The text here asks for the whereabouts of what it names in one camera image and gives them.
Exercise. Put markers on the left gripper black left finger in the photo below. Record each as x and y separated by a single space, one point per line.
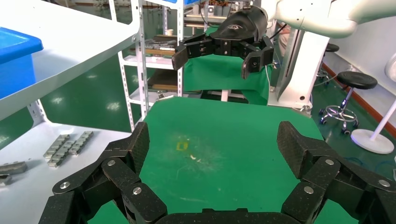
120 173

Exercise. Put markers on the grey metal parts pile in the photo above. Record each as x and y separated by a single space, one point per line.
161 43

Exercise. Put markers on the black round stool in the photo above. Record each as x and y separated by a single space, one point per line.
332 48
355 79

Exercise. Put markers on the white robot torso column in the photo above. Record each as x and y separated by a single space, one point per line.
297 77

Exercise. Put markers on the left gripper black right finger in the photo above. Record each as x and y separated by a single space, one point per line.
321 170

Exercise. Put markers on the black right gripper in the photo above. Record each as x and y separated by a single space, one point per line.
241 28

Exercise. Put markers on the green table cloth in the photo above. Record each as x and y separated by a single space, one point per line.
222 130

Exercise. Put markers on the white paper cup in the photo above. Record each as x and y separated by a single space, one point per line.
169 32

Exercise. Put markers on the green cloth covered table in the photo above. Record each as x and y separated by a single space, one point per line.
216 77

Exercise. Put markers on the white paper scrap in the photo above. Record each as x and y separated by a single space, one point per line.
193 157

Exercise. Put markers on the blue plastic bin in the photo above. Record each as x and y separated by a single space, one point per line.
15 61
191 2

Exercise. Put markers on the grey metal link strip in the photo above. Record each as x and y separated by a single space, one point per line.
81 142
60 156
14 168
57 146

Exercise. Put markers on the brown wooden boards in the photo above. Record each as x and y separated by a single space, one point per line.
164 81

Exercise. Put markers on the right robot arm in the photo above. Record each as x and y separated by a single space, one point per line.
325 15

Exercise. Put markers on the white standing fan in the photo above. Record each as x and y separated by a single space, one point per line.
371 142

